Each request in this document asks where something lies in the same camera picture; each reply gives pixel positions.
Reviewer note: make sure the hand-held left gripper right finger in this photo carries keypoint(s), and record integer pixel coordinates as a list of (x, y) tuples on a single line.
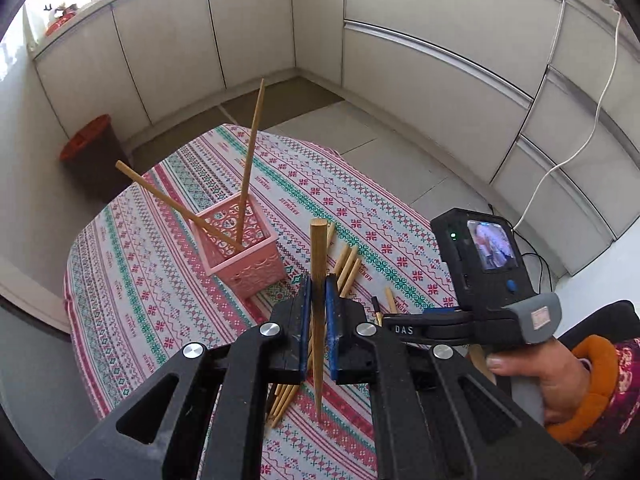
[(331, 320)]

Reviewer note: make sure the patterned tablecloth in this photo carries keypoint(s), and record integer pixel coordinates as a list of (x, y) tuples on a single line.
[(150, 285)]

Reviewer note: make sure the person's right forearm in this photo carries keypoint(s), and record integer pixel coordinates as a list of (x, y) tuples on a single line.
[(607, 375)]

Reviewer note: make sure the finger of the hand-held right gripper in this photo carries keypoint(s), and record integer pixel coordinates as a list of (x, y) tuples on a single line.
[(425, 329)]

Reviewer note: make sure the brown bin with red lid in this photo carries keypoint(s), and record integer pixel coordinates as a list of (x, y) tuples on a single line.
[(95, 160)]

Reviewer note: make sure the person's right hand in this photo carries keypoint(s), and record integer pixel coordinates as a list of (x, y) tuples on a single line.
[(550, 380)]

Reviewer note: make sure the pink lattice basket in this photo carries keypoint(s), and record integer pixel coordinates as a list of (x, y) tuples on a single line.
[(250, 272)]

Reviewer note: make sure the dark tipped chopstick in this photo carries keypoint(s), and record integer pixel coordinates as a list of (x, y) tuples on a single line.
[(377, 310)]

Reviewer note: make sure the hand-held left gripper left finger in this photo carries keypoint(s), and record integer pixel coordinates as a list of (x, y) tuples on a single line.
[(305, 320)]

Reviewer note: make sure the red object on sill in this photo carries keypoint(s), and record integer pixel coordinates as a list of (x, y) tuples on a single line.
[(59, 22)]

